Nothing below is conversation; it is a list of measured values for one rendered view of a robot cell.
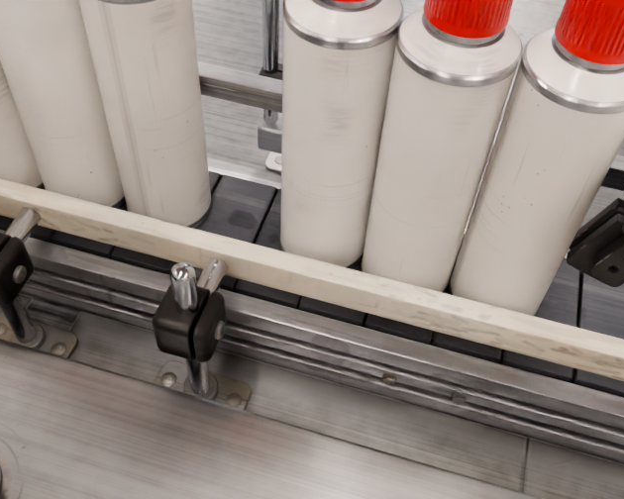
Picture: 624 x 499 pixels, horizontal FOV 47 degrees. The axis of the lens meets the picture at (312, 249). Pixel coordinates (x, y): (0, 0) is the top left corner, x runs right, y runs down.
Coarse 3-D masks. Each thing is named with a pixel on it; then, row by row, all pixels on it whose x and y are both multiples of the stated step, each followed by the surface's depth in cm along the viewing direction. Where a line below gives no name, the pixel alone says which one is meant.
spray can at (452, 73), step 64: (448, 0) 27; (512, 0) 27; (448, 64) 28; (512, 64) 29; (384, 128) 33; (448, 128) 30; (384, 192) 35; (448, 192) 33; (384, 256) 38; (448, 256) 38
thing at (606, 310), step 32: (224, 192) 46; (256, 192) 46; (0, 224) 43; (224, 224) 44; (256, 224) 44; (128, 256) 42; (224, 288) 41; (256, 288) 41; (448, 288) 42; (576, 288) 42; (608, 288) 42; (352, 320) 40; (384, 320) 40; (576, 320) 41; (608, 320) 41; (480, 352) 39; (512, 352) 39; (576, 384) 39; (608, 384) 38
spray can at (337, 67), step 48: (288, 0) 31; (336, 0) 29; (384, 0) 30; (288, 48) 31; (336, 48) 30; (384, 48) 30; (288, 96) 33; (336, 96) 32; (384, 96) 33; (288, 144) 35; (336, 144) 34; (288, 192) 38; (336, 192) 36; (288, 240) 41; (336, 240) 39
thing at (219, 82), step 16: (208, 64) 40; (208, 80) 40; (224, 80) 40; (240, 80) 40; (256, 80) 40; (272, 80) 40; (224, 96) 40; (240, 96) 40; (256, 96) 40; (272, 96) 39; (608, 176) 37
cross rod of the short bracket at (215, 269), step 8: (208, 264) 38; (216, 264) 38; (224, 264) 38; (208, 272) 38; (216, 272) 38; (224, 272) 38; (200, 280) 38; (208, 280) 37; (216, 280) 38; (208, 288) 37; (216, 288) 38
